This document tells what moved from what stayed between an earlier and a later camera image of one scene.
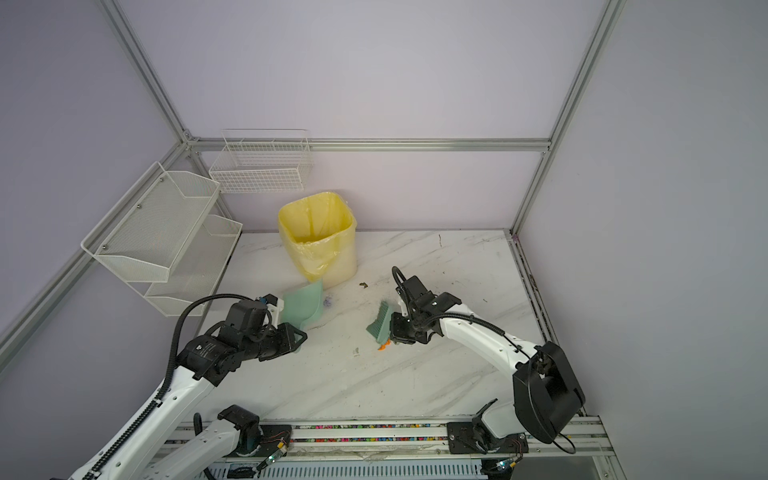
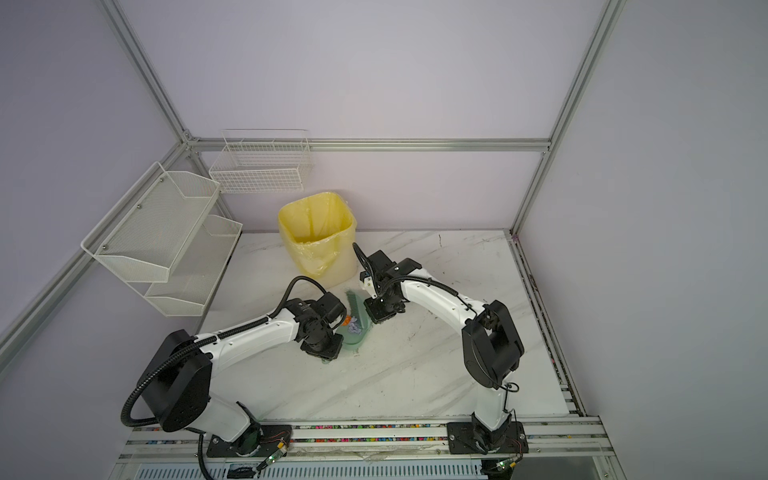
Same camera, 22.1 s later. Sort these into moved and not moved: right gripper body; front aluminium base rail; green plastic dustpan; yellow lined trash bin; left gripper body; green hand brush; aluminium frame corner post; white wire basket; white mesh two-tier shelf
Moved: left gripper body; green hand brush; green plastic dustpan; right gripper body
Not moved: white wire basket; white mesh two-tier shelf; front aluminium base rail; aluminium frame corner post; yellow lined trash bin
